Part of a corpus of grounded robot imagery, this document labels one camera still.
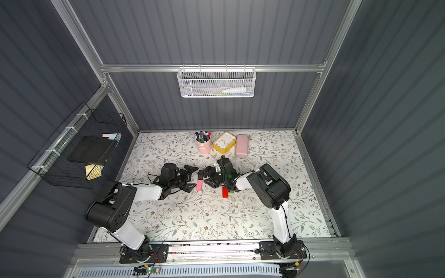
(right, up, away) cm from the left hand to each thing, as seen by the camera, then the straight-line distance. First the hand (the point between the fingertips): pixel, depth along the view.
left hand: (200, 175), depth 91 cm
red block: (+13, -9, 0) cm, 16 cm away
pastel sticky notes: (-39, +20, -11) cm, 46 cm away
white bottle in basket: (+20, +46, +2) cm, 50 cm away
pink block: (-1, -5, +3) cm, 6 cm away
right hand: (-1, -2, 0) cm, 2 cm away
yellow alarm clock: (+12, +18, +21) cm, 30 cm away
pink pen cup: (0, +16, +10) cm, 19 cm away
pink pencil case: (+24, +16, +22) cm, 36 cm away
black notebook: (-44, +14, -17) cm, 49 cm away
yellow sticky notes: (-34, +7, -30) cm, 46 cm away
